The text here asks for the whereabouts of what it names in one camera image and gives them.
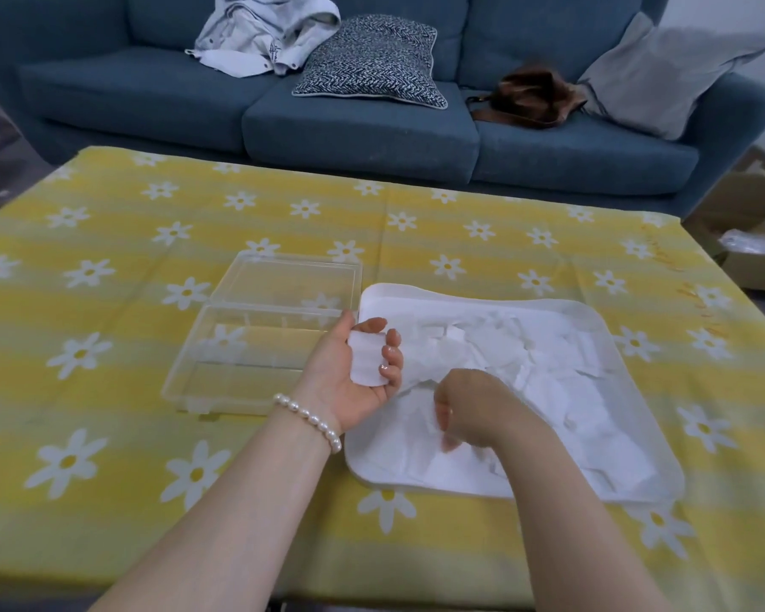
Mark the person's left hand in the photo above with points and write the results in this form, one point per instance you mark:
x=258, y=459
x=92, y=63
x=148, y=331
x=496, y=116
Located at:
x=331, y=385

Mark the person's right hand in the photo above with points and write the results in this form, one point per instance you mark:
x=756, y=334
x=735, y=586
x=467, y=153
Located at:
x=484, y=407

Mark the person's right thumb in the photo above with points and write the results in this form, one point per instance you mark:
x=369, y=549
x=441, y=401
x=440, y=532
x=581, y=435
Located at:
x=442, y=407

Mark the person's left thumb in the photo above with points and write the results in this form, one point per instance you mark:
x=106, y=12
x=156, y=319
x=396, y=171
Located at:
x=370, y=324

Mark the small cotton pad stack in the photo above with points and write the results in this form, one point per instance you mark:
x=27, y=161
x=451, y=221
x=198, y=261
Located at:
x=364, y=360

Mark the person's left forearm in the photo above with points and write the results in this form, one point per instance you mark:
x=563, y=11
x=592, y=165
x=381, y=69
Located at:
x=229, y=522

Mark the person's right forearm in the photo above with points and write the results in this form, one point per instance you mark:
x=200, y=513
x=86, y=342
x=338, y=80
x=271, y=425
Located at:
x=574, y=516

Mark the pile of white cotton pads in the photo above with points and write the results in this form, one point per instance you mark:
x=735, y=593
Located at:
x=548, y=375

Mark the clear plastic storage box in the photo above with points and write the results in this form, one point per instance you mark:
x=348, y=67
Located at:
x=255, y=350

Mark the blue fabric sofa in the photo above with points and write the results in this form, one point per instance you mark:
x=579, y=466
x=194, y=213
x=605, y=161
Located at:
x=357, y=140

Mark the white plastic tray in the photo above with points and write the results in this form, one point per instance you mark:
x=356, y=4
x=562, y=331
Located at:
x=637, y=401

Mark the yellow daisy print tablecloth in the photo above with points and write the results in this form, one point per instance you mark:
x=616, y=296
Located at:
x=134, y=324

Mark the black white patterned cushion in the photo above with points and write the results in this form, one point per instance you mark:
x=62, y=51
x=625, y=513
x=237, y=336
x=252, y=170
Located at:
x=373, y=60

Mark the brown leather bag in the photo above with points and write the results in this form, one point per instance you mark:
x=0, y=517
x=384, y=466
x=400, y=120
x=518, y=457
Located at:
x=532, y=95

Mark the white jacket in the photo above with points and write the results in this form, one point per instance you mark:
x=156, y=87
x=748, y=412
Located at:
x=255, y=31

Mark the clear plastic bag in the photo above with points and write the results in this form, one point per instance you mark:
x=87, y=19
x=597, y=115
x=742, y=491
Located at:
x=758, y=238

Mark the brown cardboard box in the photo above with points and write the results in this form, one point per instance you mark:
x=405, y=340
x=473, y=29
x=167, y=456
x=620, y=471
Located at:
x=746, y=203

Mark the grey cushion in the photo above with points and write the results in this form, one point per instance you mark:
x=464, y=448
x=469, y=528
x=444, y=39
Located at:
x=663, y=76

